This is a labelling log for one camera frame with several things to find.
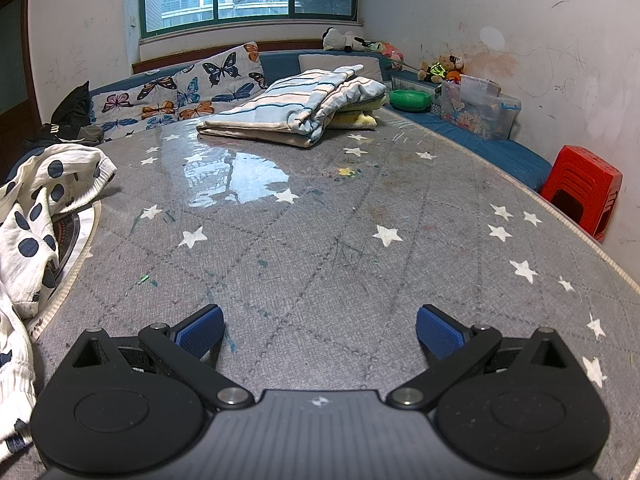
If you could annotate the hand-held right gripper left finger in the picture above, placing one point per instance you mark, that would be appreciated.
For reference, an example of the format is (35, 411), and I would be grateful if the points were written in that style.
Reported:
(200, 330)

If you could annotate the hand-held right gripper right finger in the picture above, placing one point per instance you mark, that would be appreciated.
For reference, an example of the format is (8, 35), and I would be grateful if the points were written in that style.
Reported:
(440, 332)

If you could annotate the white navy-dotted pants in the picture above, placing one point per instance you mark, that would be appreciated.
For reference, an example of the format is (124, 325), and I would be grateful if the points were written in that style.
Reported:
(30, 200)

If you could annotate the grey star-print tablecloth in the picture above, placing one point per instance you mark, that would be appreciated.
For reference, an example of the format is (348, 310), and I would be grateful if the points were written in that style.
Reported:
(325, 240)

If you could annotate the blue sofa bench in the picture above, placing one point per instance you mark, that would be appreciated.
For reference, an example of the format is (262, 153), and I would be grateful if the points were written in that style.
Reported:
(480, 145)

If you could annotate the red box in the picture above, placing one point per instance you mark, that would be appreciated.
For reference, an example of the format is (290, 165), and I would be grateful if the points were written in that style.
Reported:
(585, 175)

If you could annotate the large clear storage box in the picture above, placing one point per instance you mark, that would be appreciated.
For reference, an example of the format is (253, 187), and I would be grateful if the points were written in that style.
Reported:
(480, 115)

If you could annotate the grey cloth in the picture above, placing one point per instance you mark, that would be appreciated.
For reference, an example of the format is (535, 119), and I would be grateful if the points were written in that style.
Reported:
(92, 134)

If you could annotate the folded yellow garment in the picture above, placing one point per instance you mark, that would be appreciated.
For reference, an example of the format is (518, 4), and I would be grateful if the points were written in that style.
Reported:
(355, 119)

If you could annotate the green plastic bowl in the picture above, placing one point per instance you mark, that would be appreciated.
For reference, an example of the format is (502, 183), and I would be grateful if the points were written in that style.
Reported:
(410, 100)

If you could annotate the folded striped garment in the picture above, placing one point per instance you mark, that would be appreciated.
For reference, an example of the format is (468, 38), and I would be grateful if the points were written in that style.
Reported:
(280, 105)

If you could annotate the butterfly print cushion cover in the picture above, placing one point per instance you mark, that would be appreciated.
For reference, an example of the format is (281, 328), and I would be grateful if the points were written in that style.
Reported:
(200, 85)

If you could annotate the small clear plastic box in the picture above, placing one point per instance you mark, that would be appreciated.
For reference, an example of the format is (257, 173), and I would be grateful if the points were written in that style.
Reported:
(477, 85)

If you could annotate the orange plush toy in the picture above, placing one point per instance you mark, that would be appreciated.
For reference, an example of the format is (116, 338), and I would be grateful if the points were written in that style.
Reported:
(452, 77)

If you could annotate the brown plush bear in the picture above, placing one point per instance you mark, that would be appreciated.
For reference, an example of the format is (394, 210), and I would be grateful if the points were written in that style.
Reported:
(439, 67)

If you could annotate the pink plush toy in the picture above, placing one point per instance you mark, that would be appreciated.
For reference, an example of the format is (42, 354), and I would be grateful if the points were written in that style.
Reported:
(392, 51)

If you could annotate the grey pillow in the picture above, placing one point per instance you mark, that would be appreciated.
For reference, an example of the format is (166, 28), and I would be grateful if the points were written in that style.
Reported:
(320, 62)

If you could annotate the black and white plush toy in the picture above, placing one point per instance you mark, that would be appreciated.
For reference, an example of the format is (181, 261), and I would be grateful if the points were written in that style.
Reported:
(340, 39)

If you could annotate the dark wooden door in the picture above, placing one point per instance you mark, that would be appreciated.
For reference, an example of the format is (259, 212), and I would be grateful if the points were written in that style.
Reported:
(12, 60)

